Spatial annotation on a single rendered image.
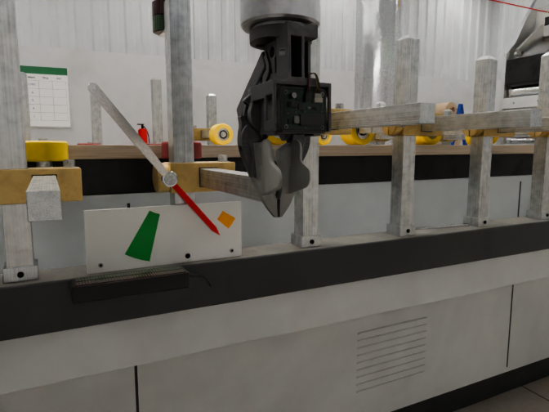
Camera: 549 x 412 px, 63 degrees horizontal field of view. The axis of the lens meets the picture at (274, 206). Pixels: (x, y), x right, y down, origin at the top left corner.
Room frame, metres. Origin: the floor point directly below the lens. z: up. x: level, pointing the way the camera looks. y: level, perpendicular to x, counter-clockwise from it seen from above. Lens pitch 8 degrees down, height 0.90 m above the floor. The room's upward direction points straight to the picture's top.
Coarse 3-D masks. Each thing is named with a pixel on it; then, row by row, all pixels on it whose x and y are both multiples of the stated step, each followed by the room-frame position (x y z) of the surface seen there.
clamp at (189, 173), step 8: (168, 168) 0.74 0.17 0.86; (176, 168) 0.74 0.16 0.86; (184, 168) 0.74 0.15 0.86; (192, 168) 0.75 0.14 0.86; (224, 168) 0.78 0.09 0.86; (232, 168) 0.78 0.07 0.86; (160, 176) 0.73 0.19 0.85; (184, 176) 0.74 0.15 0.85; (192, 176) 0.75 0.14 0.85; (160, 184) 0.73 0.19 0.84; (184, 184) 0.74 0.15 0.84; (192, 184) 0.75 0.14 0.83
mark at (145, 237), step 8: (152, 216) 0.72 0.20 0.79; (144, 224) 0.71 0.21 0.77; (152, 224) 0.72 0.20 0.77; (144, 232) 0.71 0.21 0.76; (152, 232) 0.72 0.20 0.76; (136, 240) 0.71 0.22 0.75; (144, 240) 0.71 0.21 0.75; (152, 240) 0.72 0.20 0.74; (128, 248) 0.70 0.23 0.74; (136, 248) 0.71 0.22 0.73; (144, 248) 0.71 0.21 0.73; (152, 248) 0.72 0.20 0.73; (136, 256) 0.71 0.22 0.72; (144, 256) 0.71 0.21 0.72
